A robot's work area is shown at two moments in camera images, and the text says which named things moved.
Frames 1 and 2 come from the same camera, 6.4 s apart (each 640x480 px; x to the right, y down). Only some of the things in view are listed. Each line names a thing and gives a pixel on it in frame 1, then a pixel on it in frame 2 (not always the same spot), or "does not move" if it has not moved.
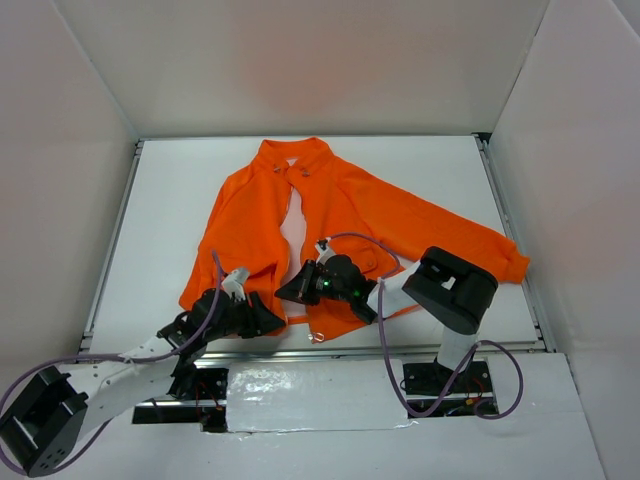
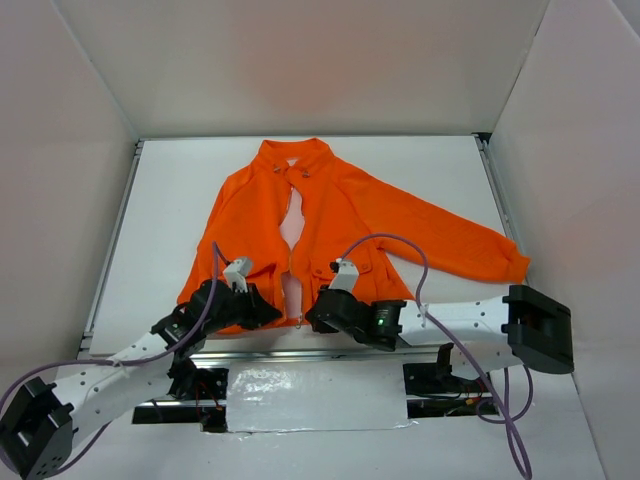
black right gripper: [308, 282] -> [329, 308]
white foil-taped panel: [265, 396] does not move
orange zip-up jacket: [362, 234] does not move
